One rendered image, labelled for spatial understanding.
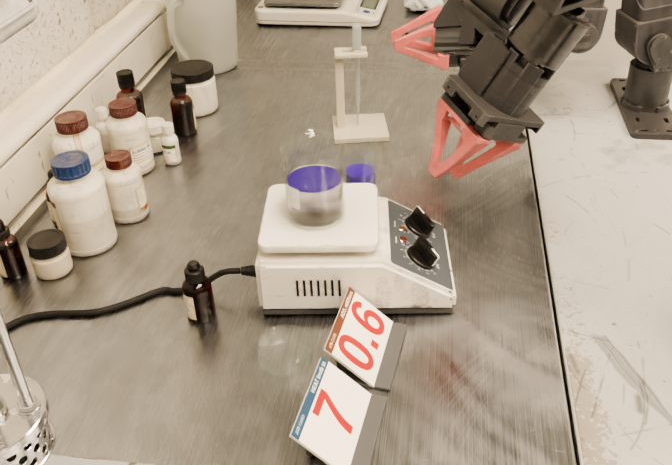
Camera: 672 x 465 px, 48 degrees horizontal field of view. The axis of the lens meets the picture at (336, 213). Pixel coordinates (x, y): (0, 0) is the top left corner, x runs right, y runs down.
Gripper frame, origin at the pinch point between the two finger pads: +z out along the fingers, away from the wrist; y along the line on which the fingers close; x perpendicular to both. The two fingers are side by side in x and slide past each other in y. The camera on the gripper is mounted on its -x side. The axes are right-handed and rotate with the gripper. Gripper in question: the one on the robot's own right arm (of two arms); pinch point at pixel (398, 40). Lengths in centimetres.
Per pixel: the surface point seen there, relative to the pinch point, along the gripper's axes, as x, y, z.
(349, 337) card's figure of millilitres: 10, 48, 11
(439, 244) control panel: 10.2, 35.1, -0.1
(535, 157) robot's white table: 14.1, 11.2, -17.5
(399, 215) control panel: 7.6, 32.7, 3.9
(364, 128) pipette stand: 12.8, 1.0, 5.4
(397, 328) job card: 13.0, 44.8, 5.7
